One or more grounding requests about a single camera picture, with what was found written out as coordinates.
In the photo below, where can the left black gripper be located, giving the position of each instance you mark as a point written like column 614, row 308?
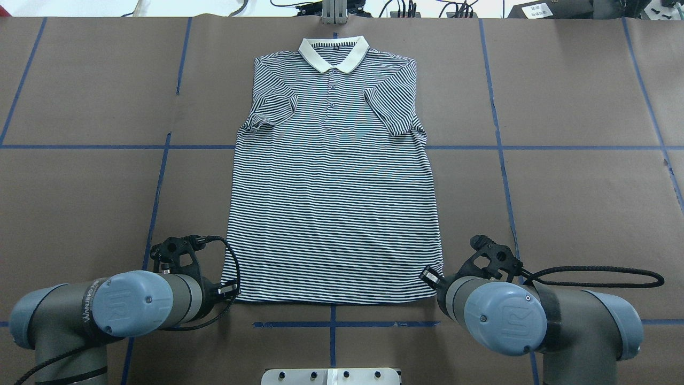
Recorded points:
column 211, row 293

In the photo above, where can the black power strip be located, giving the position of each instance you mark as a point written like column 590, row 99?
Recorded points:
column 428, row 9

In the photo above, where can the striped polo shirt white collar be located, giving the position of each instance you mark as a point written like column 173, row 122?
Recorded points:
column 332, row 198

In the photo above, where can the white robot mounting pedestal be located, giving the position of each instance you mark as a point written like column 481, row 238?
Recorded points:
column 354, row 375

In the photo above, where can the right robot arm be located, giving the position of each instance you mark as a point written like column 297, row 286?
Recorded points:
column 582, row 334

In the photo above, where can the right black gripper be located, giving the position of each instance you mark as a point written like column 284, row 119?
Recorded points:
column 439, row 287

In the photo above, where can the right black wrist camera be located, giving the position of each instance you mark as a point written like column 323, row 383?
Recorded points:
column 490, row 260

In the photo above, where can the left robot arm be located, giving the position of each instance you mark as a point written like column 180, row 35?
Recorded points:
column 70, row 325

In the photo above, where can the aluminium frame post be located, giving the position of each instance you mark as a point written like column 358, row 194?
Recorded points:
column 334, row 12

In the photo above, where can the black box with label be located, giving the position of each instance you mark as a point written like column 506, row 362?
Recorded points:
column 552, row 10

